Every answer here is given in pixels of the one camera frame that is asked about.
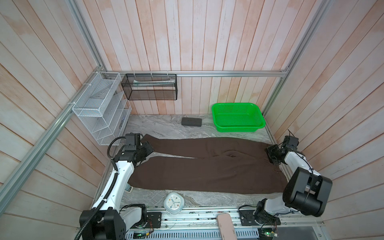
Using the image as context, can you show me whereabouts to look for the brown trousers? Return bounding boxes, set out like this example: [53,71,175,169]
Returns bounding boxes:
[128,135,288,194]

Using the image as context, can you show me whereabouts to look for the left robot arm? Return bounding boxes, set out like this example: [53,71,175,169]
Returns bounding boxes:
[75,142,154,240]

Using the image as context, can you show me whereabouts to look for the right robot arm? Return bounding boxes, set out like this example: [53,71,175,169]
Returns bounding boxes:
[254,145,333,219]

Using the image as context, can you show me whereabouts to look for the white alarm clock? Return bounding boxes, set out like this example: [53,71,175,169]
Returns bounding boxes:
[164,192,185,215]

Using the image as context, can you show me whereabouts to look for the green plastic basket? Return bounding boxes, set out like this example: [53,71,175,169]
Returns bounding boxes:
[212,103,266,133]

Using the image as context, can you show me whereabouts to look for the dark grey rectangular case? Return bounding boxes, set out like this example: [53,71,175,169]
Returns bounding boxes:
[182,117,202,127]

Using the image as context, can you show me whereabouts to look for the pink flat device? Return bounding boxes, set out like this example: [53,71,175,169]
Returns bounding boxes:
[217,213,237,240]

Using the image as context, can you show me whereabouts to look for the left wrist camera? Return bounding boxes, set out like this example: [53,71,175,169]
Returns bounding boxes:
[125,133,141,149]

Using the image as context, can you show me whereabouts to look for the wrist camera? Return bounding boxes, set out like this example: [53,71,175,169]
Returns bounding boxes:
[282,136,299,150]
[125,133,141,149]

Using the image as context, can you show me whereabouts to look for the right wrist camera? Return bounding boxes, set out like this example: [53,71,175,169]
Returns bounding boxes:
[282,136,299,150]

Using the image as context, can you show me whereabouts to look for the white wire mesh shelf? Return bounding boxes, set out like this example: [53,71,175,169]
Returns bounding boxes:
[73,72,132,146]

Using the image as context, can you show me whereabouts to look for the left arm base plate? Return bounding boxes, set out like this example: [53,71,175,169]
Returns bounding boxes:
[144,212,162,229]

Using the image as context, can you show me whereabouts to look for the black wire mesh basket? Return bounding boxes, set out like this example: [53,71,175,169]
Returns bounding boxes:
[121,73,178,101]

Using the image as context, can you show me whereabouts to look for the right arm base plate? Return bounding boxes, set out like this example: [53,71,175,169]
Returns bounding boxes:
[239,210,281,227]

